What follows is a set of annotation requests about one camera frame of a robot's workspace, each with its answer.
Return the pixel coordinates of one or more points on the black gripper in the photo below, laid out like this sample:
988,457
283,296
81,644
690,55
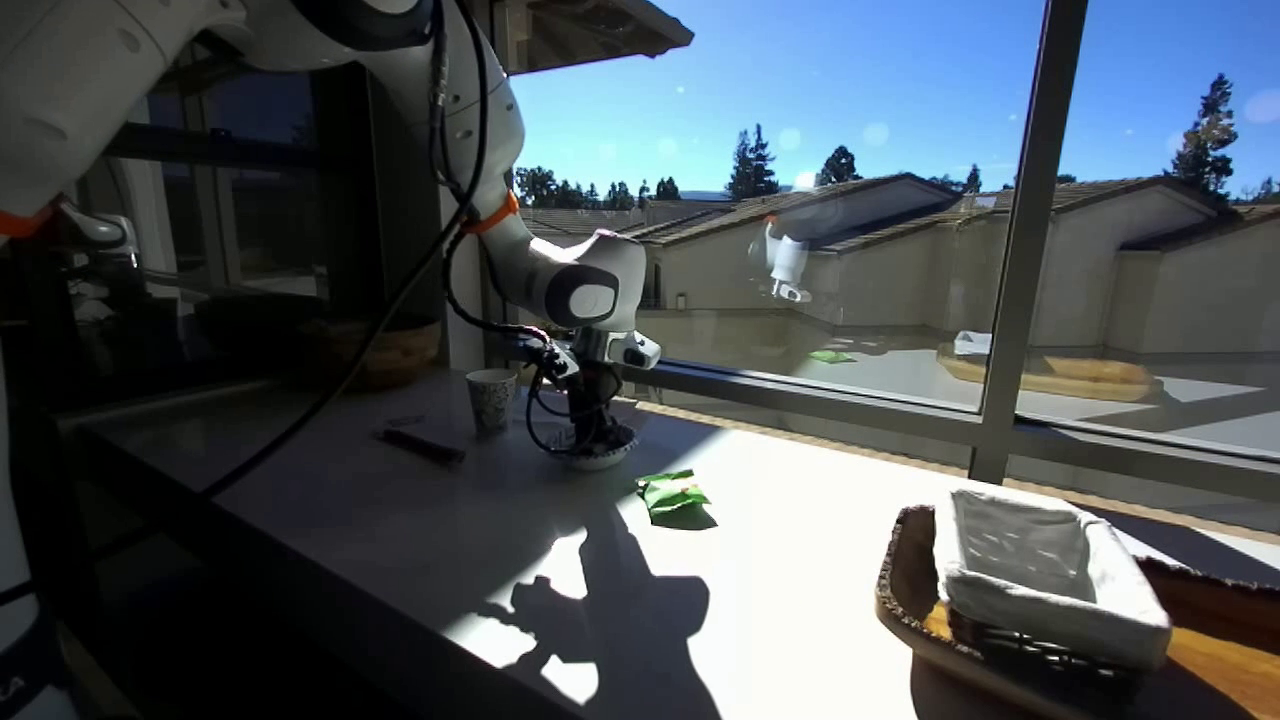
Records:
599,385

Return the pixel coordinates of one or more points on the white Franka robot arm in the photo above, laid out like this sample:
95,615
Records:
400,82

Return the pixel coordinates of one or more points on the white paper coffee cup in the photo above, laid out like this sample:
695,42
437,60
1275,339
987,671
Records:
491,399

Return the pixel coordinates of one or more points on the blue patterned paper bowl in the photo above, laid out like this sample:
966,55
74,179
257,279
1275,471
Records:
599,457

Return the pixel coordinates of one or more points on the green snack packet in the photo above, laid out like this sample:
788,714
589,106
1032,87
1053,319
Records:
668,497

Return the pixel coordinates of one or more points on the long black bar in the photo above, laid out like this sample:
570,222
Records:
427,440

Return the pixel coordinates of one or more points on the brown woven bowl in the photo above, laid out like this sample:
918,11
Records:
382,355

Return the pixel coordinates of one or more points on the wicker basket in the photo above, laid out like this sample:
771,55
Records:
923,615

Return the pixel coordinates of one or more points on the white folded cloth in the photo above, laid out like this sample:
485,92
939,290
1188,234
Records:
1053,574

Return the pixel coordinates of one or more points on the window frame post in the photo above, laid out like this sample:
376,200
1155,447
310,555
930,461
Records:
1026,242

